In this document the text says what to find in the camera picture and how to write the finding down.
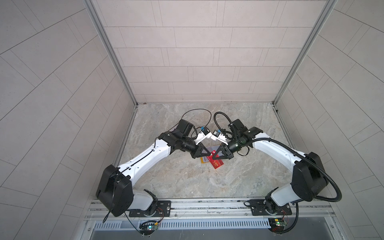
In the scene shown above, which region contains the right green circuit board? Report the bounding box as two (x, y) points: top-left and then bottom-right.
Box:
(268, 218), (287, 232)

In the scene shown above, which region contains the left camera black cable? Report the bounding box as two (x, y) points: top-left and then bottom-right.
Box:
(152, 108), (213, 148)

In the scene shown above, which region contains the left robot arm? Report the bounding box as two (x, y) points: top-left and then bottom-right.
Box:
(96, 120), (212, 217)

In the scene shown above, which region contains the aluminium mounting rail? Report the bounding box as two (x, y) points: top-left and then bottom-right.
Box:
(85, 197), (336, 221)

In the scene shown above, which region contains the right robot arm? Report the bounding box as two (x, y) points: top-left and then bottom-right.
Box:
(213, 120), (331, 215)

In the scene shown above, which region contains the right black corrugated cable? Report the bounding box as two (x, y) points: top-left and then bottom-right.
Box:
(213, 111), (343, 234)

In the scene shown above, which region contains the yellow leather card holder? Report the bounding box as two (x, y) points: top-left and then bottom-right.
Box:
(200, 145), (219, 164)

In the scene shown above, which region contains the red VIP card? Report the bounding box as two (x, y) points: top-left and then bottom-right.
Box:
(207, 156), (224, 169)

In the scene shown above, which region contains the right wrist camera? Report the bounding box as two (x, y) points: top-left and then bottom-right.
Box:
(210, 130), (228, 145)

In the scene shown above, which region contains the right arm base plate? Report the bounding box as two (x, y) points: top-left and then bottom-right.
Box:
(244, 199), (292, 216)

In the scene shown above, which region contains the green circuit board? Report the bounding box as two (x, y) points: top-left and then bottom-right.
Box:
(268, 218), (287, 232)
(139, 220), (160, 236)

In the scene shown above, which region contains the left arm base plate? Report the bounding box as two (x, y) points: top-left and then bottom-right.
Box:
(129, 201), (172, 218)

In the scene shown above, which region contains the left green circuit board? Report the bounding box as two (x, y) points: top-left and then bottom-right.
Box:
(139, 220), (160, 236)

